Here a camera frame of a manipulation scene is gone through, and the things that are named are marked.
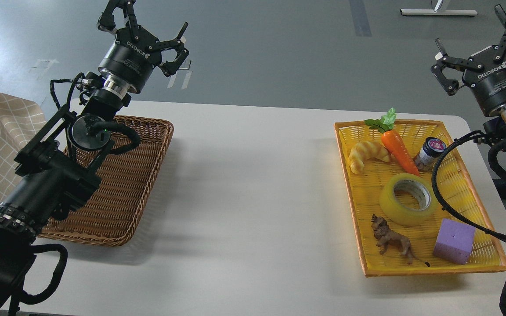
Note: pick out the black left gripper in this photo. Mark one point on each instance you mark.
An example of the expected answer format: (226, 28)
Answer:
(131, 56)

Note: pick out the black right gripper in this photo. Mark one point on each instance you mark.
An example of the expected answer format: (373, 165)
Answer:
(501, 83)

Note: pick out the yellow tape roll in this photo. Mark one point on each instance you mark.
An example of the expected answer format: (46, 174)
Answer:
(407, 200)

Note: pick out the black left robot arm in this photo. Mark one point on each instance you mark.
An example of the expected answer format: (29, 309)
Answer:
(58, 166)

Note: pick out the white metal stand base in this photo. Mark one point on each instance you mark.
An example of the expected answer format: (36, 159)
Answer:
(438, 9)

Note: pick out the small dark jar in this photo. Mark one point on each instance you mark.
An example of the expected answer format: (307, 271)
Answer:
(431, 150)

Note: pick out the toy carrot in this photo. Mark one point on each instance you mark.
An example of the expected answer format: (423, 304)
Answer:
(392, 140)

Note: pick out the toy croissant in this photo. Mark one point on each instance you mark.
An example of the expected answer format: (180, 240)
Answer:
(365, 150)

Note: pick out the brown wicker basket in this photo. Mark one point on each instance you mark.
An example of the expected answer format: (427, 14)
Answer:
(114, 211)

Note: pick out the purple foam cube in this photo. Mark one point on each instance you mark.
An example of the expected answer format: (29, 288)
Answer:
(454, 241)

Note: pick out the yellow woven tray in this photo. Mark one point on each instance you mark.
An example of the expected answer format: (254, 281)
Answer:
(454, 183)

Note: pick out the brown toy lion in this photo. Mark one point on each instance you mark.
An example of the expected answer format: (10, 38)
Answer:
(385, 236)

